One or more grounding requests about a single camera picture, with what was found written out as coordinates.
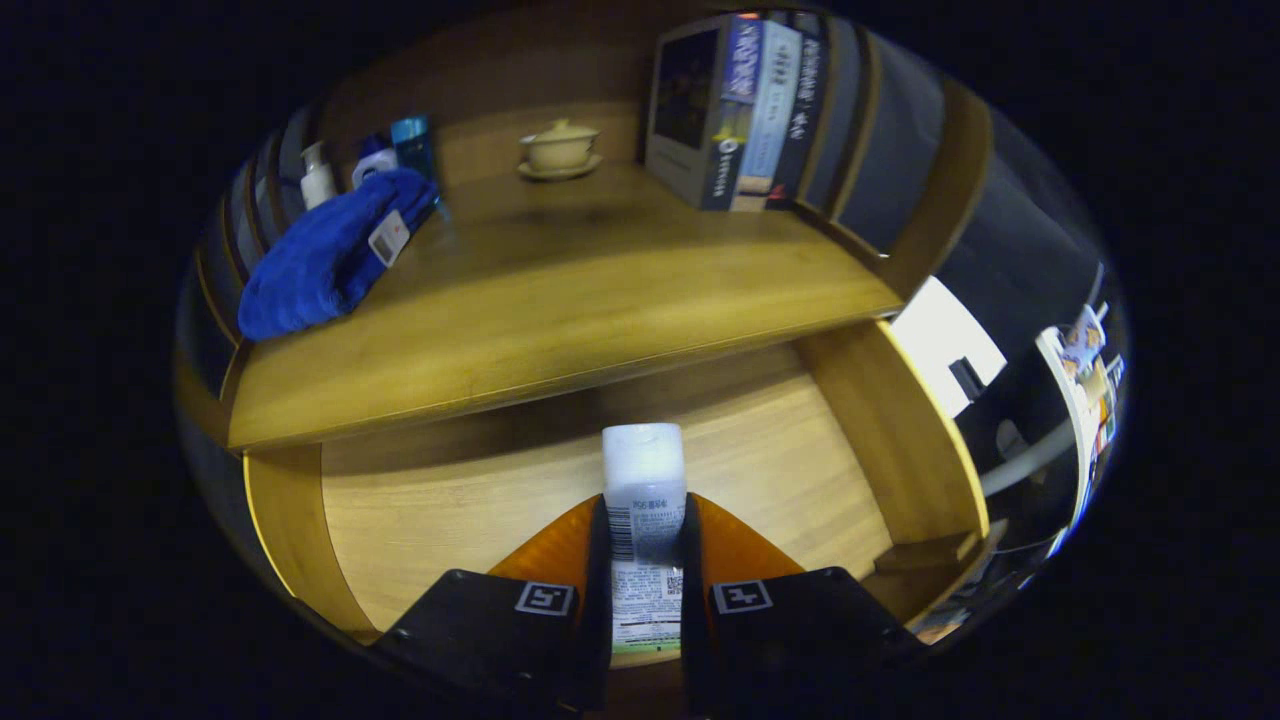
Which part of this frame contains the wooden cabinet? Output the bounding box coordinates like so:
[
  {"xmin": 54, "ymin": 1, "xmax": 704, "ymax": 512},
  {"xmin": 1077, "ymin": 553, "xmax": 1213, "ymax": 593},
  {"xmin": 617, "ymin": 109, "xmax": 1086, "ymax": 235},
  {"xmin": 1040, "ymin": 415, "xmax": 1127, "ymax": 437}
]
[{"xmin": 175, "ymin": 5, "xmax": 996, "ymax": 451}]

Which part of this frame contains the blue folded towel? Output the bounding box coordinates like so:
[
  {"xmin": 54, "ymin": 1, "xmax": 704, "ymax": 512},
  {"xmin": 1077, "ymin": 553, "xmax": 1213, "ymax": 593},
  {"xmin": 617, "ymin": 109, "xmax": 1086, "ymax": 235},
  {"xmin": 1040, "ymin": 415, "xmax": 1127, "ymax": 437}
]
[{"xmin": 238, "ymin": 167, "xmax": 441, "ymax": 342}]

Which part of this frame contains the wooden countertop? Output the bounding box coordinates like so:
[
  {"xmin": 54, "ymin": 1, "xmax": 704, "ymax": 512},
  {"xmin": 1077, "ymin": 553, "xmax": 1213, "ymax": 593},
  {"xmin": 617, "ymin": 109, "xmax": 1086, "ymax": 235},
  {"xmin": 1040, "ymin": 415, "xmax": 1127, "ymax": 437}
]
[{"xmin": 225, "ymin": 160, "xmax": 906, "ymax": 451}]

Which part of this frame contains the white squeeze tube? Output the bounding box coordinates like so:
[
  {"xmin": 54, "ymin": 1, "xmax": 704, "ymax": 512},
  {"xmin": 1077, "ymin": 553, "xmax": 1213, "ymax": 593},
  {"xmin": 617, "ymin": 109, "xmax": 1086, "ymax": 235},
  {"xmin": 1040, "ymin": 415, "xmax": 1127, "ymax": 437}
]
[{"xmin": 602, "ymin": 423, "xmax": 689, "ymax": 656}]

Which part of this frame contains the white desk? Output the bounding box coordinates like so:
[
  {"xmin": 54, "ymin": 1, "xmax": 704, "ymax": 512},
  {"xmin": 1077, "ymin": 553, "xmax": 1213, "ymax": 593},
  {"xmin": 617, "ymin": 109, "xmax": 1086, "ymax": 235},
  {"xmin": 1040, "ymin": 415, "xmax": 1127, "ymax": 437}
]
[{"xmin": 890, "ymin": 276, "xmax": 1008, "ymax": 419}]

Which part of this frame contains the white pump bottle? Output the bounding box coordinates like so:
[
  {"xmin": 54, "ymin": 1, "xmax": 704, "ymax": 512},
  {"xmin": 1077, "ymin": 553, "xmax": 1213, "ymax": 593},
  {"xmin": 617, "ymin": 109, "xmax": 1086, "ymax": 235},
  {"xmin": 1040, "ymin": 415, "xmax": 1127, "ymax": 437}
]
[{"xmin": 300, "ymin": 141, "xmax": 338, "ymax": 211}]

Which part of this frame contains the book with pale spine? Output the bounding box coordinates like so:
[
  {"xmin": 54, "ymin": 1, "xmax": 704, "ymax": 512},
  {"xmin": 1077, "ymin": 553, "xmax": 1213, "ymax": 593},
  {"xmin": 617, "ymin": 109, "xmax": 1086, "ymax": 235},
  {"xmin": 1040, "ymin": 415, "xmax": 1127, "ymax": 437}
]
[{"xmin": 730, "ymin": 20, "xmax": 804, "ymax": 213}]

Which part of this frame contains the beige lidded teacup with saucer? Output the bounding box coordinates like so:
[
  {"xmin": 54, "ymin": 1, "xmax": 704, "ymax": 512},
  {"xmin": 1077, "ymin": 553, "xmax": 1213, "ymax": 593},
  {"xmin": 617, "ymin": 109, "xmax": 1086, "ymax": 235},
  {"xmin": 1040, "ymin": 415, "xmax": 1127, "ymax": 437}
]
[{"xmin": 517, "ymin": 119, "xmax": 604, "ymax": 182}]

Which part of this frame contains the book with black spine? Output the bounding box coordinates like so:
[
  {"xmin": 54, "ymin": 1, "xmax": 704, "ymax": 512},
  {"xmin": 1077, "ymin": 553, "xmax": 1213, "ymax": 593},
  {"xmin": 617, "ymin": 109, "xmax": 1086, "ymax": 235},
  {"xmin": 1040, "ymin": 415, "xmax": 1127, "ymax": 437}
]
[{"xmin": 768, "ymin": 35, "xmax": 829, "ymax": 211}]

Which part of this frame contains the white side table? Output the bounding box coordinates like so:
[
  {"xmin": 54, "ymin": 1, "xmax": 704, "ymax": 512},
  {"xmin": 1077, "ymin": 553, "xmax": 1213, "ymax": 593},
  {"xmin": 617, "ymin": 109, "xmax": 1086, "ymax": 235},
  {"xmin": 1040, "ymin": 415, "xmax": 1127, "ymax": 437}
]
[{"xmin": 980, "ymin": 325, "xmax": 1126, "ymax": 556}]

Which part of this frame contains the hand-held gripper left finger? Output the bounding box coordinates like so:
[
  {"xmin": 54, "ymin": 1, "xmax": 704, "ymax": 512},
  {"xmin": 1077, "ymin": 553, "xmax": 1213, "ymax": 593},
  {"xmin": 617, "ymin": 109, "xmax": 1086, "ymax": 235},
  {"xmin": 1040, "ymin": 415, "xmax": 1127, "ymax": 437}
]
[{"xmin": 370, "ymin": 495, "xmax": 613, "ymax": 716}]

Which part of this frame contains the book with dark cover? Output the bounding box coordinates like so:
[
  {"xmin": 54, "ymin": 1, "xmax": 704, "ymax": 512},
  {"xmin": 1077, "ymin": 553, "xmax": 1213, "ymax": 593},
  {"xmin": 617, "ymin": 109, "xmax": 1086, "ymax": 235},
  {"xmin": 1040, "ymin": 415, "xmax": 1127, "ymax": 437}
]
[{"xmin": 645, "ymin": 15, "xmax": 763, "ymax": 212}]

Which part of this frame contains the white bottle with blue cap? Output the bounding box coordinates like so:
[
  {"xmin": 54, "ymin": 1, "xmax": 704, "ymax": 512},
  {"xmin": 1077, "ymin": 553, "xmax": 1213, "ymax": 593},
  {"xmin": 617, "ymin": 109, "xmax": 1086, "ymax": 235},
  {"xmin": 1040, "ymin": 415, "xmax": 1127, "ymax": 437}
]
[{"xmin": 351, "ymin": 135, "xmax": 399, "ymax": 191}]

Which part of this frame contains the teal cylindrical can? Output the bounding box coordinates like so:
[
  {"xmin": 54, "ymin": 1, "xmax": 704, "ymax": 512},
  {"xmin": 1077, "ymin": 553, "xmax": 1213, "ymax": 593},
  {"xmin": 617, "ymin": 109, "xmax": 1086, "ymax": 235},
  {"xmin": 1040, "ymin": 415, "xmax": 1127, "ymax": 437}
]
[{"xmin": 390, "ymin": 116, "xmax": 437, "ymax": 186}]

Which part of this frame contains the wooden drawer with black knob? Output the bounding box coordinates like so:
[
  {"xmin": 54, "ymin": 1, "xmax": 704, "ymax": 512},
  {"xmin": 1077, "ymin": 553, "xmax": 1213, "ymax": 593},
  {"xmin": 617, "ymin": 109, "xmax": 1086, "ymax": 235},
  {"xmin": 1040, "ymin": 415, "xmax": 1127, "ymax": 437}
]
[{"xmin": 243, "ymin": 320, "xmax": 991, "ymax": 666}]

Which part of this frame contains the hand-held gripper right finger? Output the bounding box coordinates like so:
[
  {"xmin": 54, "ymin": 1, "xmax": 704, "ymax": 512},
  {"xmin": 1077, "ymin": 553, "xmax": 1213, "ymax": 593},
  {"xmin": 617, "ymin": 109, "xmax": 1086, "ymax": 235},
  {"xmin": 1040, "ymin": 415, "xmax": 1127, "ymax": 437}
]
[{"xmin": 680, "ymin": 493, "xmax": 926, "ymax": 716}]

